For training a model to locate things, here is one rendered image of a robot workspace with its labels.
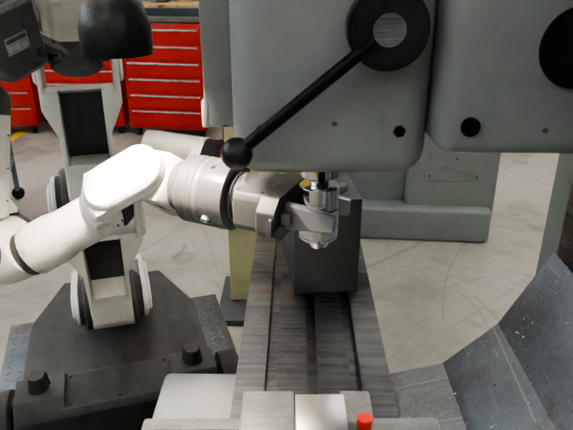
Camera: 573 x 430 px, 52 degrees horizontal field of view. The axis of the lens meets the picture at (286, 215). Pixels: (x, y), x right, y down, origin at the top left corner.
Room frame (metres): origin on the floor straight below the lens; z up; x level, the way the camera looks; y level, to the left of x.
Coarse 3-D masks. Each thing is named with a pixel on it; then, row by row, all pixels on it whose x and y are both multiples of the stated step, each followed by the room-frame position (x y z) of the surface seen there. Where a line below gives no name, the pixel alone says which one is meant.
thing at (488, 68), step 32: (448, 0) 0.53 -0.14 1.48; (480, 0) 0.52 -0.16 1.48; (512, 0) 0.52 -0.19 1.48; (544, 0) 0.52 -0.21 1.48; (448, 32) 0.53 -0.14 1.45; (480, 32) 0.52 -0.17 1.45; (512, 32) 0.52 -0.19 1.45; (544, 32) 0.52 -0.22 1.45; (448, 64) 0.53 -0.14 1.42; (480, 64) 0.52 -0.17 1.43; (512, 64) 0.52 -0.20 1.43; (544, 64) 0.51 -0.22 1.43; (448, 96) 0.52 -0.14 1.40; (480, 96) 0.52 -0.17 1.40; (512, 96) 0.52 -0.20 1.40; (544, 96) 0.52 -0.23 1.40; (448, 128) 0.52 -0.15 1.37; (480, 128) 0.52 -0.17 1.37; (512, 128) 0.52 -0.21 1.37; (544, 128) 0.52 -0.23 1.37
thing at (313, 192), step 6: (306, 180) 0.65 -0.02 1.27; (330, 180) 0.65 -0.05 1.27; (300, 186) 0.64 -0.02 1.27; (306, 186) 0.63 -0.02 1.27; (312, 186) 0.63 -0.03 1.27; (330, 186) 0.63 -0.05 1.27; (336, 186) 0.63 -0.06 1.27; (300, 192) 0.63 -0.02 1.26; (306, 192) 0.62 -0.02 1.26; (312, 192) 0.62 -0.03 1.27; (318, 192) 0.62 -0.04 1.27; (324, 192) 0.62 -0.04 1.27; (330, 192) 0.62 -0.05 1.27; (336, 192) 0.63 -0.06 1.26; (318, 198) 0.62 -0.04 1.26; (324, 198) 0.62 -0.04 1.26
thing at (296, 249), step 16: (352, 192) 0.97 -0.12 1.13; (352, 208) 0.94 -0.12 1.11; (352, 224) 0.94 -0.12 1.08; (288, 240) 1.02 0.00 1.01; (336, 240) 0.94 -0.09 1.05; (352, 240) 0.94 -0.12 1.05; (288, 256) 1.02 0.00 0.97; (304, 256) 0.93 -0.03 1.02; (320, 256) 0.94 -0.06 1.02; (336, 256) 0.94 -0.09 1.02; (352, 256) 0.94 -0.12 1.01; (304, 272) 0.93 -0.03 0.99; (320, 272) 0.94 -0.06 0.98; (336, 272) 0.94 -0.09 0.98; (352, 272) 0.94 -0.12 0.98; (304, 288) 0.93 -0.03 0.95; (320, 288) 0.94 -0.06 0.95; (336, 288) 0.94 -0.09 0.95; (352, 288) 0.94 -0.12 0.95
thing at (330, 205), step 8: (304, 200) 0.63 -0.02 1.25; (312, 200) 0.62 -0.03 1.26; (320, 200) 0.62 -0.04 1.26; (328, 200) 0.62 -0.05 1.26; (336, 200) 0.63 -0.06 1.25; (320, 208) 0.62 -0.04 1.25; (328, 208) 0.62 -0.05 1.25; (336, 208) 0.63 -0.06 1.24; (336, 224) 0.63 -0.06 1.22; (304, 232) 0.63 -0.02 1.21; (312, 232) 0.62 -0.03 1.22; (336, 232) 0.63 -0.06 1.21; (304, 240) 0.63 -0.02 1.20; (312, 240) 0.62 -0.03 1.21; (320, 240) 0.62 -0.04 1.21; (328, 240) 0.62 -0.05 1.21
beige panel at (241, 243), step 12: (228, 132) 2.37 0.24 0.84; (240, 240) 2.37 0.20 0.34; (252, 240) 2.37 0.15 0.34; (240, 252) 2.37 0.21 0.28; (252, 252) 2.37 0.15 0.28; (240, 264) 2.37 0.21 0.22; (228, 276) 2.59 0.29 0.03; (240, 276) 2.37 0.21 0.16; (228, 288) 2.47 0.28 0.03; (240, 288) 2.37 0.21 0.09; (228, 300) 2.36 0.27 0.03; (240, 300) 2.36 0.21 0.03; (228, 312) 2.26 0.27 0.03; (240, 312) 2.26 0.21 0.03; (228, 324) 2.20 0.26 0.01; (240, 324) 2.20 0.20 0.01
